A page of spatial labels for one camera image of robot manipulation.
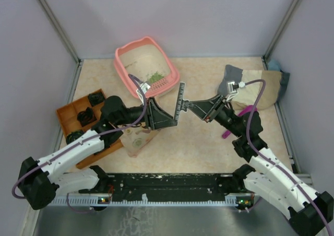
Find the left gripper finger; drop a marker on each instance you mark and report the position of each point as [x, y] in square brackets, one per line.
[162, 121]
[156, 112]

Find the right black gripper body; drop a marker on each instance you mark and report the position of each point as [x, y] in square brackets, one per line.
[217, 110]

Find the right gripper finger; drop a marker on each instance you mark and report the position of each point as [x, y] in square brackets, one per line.
[201, 111]
[209, 103]

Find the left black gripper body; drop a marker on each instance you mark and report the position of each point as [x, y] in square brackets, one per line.
[147, 118]

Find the beige cat litter bag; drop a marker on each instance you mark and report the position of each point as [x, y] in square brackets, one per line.
[135, 138]

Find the purple plastic scoop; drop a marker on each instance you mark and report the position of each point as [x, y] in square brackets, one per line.
[240, 124]

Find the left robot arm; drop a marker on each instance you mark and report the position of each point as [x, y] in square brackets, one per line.
[40, 181]

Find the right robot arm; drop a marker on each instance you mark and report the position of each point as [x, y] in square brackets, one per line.
[307, 210]

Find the green litter pellets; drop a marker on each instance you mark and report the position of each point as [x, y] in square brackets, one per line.
[154, 77]

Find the pink litter box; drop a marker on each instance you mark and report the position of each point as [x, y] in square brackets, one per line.
[143, 56]

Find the black part in tray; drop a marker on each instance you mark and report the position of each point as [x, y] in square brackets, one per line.
[96, 98]

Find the blue cloth in corner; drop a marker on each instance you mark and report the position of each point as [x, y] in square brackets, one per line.
[274, 65]

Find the black part front tray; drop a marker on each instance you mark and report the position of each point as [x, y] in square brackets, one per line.
[73, 136]

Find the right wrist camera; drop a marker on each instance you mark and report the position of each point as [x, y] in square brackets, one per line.
[232, 89]

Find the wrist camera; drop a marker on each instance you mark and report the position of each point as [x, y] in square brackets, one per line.
[232, 89]
[142, 90]

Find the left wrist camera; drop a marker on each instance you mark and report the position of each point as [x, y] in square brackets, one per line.
[142, 90]

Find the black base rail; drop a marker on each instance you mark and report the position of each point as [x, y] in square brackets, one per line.
[182, 187]

